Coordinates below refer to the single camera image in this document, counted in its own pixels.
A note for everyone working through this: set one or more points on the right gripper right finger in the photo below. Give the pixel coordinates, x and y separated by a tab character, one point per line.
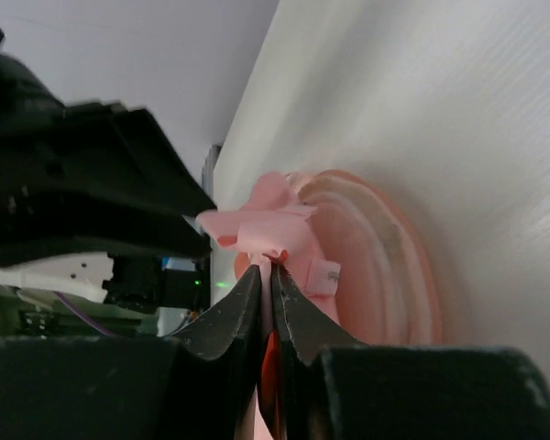
332	386

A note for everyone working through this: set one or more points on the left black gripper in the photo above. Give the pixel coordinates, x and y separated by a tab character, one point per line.
56	185

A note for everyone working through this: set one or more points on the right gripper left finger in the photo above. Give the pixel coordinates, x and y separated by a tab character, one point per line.
198	384

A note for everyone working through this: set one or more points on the pink cloth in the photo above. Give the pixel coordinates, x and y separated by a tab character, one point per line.
273	227

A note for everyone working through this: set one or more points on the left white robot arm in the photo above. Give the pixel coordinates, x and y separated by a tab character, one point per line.
139	284

